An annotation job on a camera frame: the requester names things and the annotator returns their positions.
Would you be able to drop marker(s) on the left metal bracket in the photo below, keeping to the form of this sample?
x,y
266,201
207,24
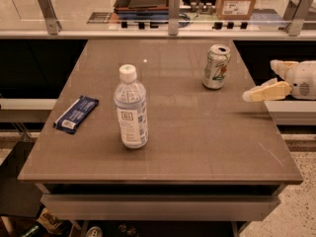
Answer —
x,y
52,24

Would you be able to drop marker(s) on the metal bracket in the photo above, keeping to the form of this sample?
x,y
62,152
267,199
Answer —
x,y
174,10
52,24
300,15

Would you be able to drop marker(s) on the clear blue-label plastic bottle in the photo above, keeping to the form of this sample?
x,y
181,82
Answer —
x,y
130,101

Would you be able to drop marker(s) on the middle metal bracket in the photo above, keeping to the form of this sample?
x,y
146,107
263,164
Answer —
x,y
174,10

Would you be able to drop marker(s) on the grey table drawer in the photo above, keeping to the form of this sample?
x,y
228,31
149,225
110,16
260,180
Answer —
x,y
160,208

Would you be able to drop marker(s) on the dark tray stack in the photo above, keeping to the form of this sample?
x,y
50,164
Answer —
x,y
154,10

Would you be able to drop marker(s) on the cardboard box with label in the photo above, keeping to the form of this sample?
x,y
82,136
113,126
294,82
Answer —
x,y
234,9

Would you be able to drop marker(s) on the green glass bottle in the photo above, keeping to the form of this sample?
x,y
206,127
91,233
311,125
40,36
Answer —
x,y
35,230

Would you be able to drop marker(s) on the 7up soda can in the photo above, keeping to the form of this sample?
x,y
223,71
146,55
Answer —
x,y
215,70

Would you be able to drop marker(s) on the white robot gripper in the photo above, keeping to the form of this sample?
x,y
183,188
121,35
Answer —
x,y
302,79

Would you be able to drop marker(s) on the blue snack bar wrapper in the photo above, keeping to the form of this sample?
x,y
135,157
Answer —
x,y
75,114

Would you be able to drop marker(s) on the right metal bracket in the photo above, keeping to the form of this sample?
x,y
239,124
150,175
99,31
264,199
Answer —
x,y
300,15

